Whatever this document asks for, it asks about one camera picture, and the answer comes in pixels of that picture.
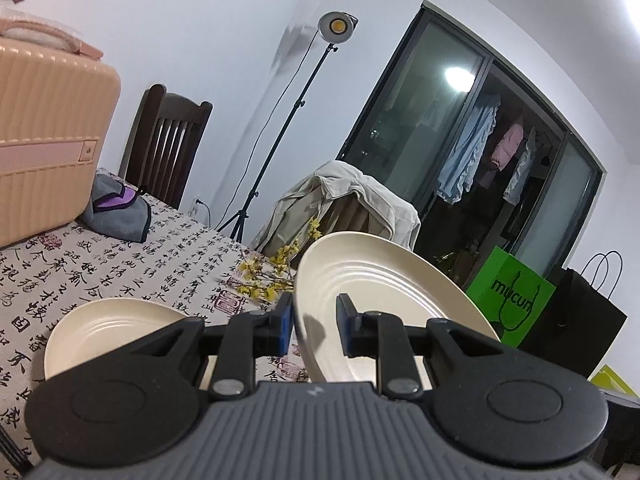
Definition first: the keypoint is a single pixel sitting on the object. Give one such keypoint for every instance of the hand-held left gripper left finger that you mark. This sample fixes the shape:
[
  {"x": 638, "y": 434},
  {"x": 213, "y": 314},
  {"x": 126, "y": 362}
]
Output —
[{"x": 285, "y": 325}]

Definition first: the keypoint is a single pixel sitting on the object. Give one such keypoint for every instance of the beige jacket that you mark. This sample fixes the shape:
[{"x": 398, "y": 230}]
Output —
[{"x": 370, "y": 195}]

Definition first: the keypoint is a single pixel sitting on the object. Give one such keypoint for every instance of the pale hanging garment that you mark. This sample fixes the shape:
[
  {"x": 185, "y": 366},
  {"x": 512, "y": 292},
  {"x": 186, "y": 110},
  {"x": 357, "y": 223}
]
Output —
[{"x": 520, "y": 175}]

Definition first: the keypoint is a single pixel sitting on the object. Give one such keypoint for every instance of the dark sliding glass door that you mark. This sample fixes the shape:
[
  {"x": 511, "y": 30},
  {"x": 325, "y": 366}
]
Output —
[{"x": 415, "y": 85}]

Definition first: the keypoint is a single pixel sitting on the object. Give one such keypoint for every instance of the green paper bag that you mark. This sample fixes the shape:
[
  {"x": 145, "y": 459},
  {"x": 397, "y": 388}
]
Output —
[{"x": 505, "y": 265}]

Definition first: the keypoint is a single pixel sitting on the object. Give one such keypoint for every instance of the brown chair under jacket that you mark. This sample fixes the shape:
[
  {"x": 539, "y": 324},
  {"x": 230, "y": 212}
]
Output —
[{"x": 350, "y": 217}]

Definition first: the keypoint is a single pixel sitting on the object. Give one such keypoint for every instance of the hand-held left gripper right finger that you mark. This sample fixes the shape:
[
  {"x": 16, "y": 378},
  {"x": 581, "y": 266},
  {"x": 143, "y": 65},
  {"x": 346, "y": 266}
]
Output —
[{"x": 342, "y": 325}]

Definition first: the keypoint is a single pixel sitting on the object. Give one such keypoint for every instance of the calligraphy print tablecloth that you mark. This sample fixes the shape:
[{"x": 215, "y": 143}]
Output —
[{"x": 175, "y": 260}]

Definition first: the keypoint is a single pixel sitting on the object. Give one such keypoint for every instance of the pink ribbed suitcase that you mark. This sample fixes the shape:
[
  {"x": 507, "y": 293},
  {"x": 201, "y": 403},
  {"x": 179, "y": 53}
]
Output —
[{"x": 45, "y": 110}]

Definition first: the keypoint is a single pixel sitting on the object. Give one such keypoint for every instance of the studio light on stand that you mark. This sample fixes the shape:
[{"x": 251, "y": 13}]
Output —
[{"x": 336, "y": 26}]

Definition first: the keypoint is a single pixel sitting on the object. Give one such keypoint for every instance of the light blue hanging garment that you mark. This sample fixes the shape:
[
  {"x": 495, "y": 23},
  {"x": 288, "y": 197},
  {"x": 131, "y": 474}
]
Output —
[{"x": 465, "y": 155}]

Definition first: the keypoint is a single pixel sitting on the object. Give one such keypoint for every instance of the black paper bag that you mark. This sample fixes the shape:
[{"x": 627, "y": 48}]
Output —
[{"x": 575, "y": 325}]

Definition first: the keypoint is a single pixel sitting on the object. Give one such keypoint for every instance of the yellow-green snack box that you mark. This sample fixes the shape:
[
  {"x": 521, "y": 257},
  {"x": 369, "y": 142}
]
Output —
[{"x": 612, "y": 379}]

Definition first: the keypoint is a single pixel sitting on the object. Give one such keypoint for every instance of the yellow flower branch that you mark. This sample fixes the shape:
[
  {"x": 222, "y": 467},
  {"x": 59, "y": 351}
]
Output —
[{"x": 282, "y": 260}]

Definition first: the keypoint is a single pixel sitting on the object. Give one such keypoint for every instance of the cream plate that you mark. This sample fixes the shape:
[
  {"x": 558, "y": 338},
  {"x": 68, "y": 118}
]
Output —
[
  {"x": 380, "y": 270},
  {"x": 110, "y": 325}
]

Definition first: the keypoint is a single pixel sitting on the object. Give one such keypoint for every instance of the white wall socket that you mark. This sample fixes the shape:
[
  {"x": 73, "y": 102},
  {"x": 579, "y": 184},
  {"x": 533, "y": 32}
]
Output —
[{"x": 196, "y": 206}]

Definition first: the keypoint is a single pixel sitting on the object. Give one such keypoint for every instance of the pink hanging garment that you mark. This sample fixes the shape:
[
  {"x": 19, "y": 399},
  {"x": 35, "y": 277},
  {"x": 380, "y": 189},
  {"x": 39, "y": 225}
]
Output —
[{"x": 507, "y": 147}]

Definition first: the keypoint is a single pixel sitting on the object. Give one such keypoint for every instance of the dark wooden chair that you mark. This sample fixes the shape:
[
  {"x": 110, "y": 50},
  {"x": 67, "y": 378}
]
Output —
[{"x": 165, "y": 130}]

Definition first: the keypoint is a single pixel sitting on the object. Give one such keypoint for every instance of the grey purple cloth pouch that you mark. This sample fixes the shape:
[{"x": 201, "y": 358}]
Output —
[{"x": 115, "y": 215}]

